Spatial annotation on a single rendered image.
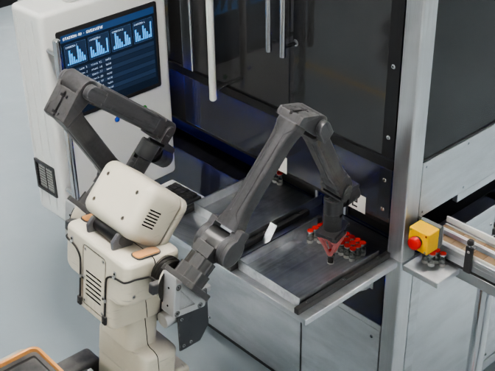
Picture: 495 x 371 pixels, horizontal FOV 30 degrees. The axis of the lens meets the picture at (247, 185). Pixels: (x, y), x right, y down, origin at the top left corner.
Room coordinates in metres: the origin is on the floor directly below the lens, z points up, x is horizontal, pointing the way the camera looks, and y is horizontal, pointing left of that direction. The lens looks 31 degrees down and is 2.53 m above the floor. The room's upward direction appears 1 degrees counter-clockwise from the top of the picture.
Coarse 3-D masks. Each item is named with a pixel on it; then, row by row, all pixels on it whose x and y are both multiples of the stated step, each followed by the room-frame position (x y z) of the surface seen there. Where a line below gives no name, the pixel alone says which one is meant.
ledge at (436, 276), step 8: (408, 264) 2.27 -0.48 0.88; (416, 264) 2.27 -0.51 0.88; (424, 264) 2.27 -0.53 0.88; (448, 264) 2.27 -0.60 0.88; (408, 272) 2.25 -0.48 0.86; (416, 272) 2.23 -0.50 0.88; (424, 272) 2.23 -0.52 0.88; (432, 272) 2.23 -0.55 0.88; (440, 272) 2.23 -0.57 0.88; (448, 272) 2.23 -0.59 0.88; (456, 272) 2.23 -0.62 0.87; (424, 280) 2.21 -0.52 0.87; (432, 280) 2.19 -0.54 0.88; (440, 280) 2.19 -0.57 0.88; (448, 280) 2.21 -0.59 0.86
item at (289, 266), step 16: (304, 224) 2.45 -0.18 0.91; (288, 240) 2.40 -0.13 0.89; (304, 240) 2.41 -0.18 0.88; (256, 256) 2.31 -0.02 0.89; (272, 256) 2.32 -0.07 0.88; (288, 256) 2.32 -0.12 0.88; (304, 256) 2.32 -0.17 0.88; (320, 256) 2.32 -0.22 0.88; (336, 256) 2.31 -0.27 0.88; (368, 256) 2.27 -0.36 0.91; (256, 272) 2.20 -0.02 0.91; (272, 272) 2.24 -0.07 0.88; (288, 272) 2.24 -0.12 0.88; (304, 272) 2.23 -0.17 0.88; (320, 272) 2.23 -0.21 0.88; (336, 272) 2.23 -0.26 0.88; (272, 288) 2.15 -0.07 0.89; (288, 288) 2.16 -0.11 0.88; (304, 288) 2.16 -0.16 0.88; (320, 288) 2.13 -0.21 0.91
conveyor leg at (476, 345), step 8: (480, 296) 2.22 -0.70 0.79; (488, 296) 2.22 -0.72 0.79; (480, 304) 2.22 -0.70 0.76; (488, 304) 2.22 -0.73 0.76; (480, 312) 2.22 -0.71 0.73; (488, 312) 2.22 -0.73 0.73; (480, 320) 2.22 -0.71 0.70; (488, 320) 2.22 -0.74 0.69; (472, 328) 2.24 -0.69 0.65; (480, 328) 2.22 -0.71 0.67; (472, 336) 2.23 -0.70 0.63; (480, 336) 2.22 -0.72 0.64; (472, 344) 2.23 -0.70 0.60; (480, 344) 2.22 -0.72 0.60; (472, 352) 2.22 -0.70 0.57; (480, 352) 2.22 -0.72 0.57; (472, 360) 2.22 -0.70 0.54; (480, 360) 2.22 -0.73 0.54; (472, 368) 2.22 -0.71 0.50; (480, 368) 2.22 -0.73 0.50
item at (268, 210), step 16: (224, 192) 2.67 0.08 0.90; (272, 192) 2.70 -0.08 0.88; (288, 192) 2.70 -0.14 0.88; (208, 208) 2.60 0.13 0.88; (224, 208) 2.60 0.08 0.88; (256, 208) 2.60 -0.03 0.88; (272, 208) 2.59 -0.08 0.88; (288, 208) 2.59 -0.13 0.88; (304, 208) 2.57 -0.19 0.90; (256, 224) 2.50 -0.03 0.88
